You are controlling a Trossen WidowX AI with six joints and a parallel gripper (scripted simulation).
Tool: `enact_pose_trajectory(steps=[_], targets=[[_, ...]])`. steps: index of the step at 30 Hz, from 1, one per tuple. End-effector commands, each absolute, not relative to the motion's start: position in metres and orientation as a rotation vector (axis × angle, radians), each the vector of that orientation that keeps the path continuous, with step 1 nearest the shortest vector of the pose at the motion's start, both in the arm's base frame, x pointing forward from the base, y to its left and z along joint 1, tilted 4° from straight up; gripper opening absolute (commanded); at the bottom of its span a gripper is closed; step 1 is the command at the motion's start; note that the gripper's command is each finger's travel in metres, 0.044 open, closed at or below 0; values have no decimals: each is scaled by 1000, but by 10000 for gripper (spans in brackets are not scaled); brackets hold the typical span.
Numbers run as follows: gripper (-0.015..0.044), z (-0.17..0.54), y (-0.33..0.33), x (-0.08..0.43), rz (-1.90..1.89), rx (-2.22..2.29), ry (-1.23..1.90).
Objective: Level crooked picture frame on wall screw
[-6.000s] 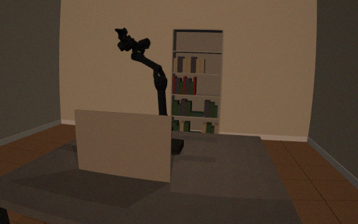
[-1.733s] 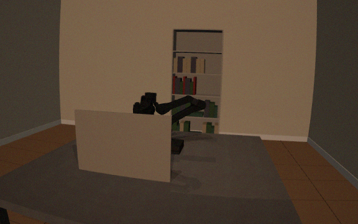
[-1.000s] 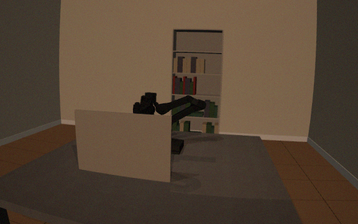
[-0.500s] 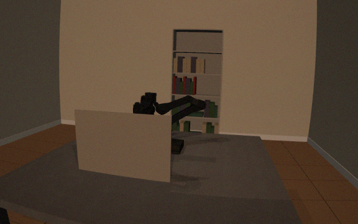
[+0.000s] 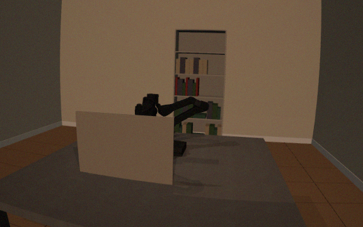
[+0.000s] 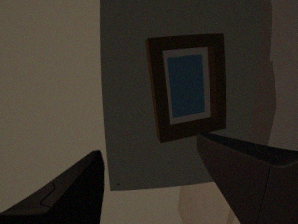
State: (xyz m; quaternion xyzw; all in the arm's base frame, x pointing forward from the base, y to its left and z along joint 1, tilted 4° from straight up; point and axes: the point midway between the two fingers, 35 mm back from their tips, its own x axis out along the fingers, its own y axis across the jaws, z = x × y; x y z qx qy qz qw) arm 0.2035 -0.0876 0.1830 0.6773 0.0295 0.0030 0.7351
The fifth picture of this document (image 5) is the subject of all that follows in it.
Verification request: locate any tan flat rectangular board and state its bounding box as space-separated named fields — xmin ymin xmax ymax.
xmin=76 ymin=111 xmax=175 ymax=185

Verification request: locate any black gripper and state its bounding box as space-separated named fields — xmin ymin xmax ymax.
xmin=142 ymin=96 xmax=155 ymax=116

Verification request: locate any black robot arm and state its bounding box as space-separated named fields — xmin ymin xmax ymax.
xmin=135 ymin=93 xmax=209 ymax=126

